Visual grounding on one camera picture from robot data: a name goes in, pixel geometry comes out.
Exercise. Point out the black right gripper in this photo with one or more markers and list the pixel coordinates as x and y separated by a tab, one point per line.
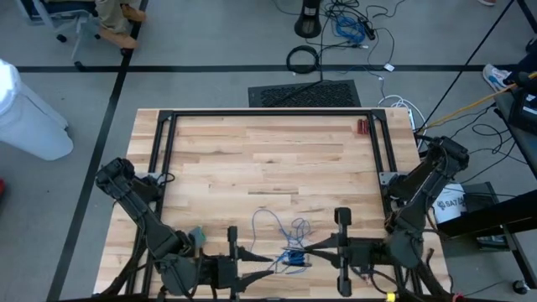
361	251

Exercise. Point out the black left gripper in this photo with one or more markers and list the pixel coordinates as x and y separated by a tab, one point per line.
220	272

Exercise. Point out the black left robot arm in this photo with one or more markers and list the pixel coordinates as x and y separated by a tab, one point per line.
147	222

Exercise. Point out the small red block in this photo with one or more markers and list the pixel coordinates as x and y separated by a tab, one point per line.
363	126

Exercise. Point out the white power strip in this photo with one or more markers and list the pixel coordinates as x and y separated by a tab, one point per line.
411	119

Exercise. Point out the black side table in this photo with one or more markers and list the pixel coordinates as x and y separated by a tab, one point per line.
482	216

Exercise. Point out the black perforated floor mat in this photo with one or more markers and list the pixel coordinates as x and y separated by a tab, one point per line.
302	95

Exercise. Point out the small white adapter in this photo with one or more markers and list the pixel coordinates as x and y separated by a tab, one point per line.
389	67

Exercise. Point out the black round foot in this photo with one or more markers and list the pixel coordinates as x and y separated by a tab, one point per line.
521	287

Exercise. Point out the grey side table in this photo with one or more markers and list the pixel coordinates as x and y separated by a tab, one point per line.
520	151

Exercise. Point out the black power strip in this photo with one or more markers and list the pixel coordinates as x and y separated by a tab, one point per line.
369	30

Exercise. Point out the black cylindrical bin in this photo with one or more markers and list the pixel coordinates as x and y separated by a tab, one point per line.
308	25

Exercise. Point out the black slanted pole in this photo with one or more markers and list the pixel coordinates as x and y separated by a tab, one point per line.
465	65

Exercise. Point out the black equipment case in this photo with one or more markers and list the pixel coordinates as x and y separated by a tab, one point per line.
524	115

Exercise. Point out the person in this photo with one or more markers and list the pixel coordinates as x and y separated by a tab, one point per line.
111	17
495	77
486	1

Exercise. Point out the white trash bin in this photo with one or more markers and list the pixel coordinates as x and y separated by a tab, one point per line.
29	121

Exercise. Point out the white blue office chair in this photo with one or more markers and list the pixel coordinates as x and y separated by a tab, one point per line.
63	10

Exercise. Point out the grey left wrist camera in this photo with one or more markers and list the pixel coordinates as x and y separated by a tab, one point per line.
178	272

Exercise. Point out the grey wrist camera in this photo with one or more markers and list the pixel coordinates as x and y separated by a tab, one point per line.
178	272
406	249

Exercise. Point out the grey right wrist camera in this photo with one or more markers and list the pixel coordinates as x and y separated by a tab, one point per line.
406	249

